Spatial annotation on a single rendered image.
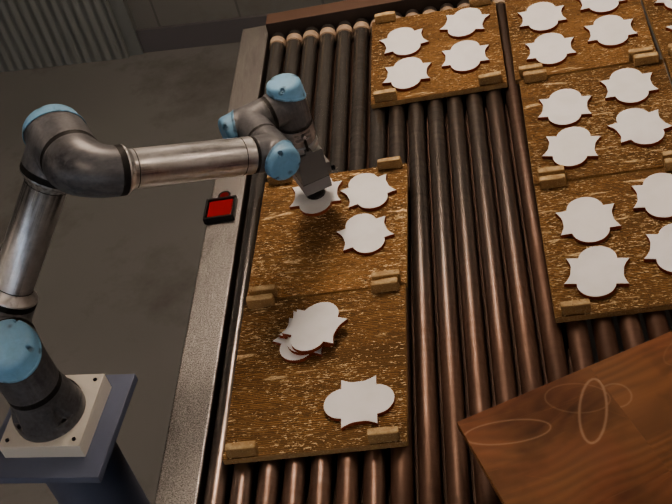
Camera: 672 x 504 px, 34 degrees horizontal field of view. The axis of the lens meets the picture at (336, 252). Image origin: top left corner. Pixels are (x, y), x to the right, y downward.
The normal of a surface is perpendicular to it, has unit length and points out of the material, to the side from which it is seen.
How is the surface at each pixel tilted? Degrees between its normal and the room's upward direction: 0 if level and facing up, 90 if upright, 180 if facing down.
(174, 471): 0
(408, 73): 0
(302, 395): 0
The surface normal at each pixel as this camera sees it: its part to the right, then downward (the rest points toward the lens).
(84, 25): -0.15, 0.68
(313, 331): -0.21, -0.73
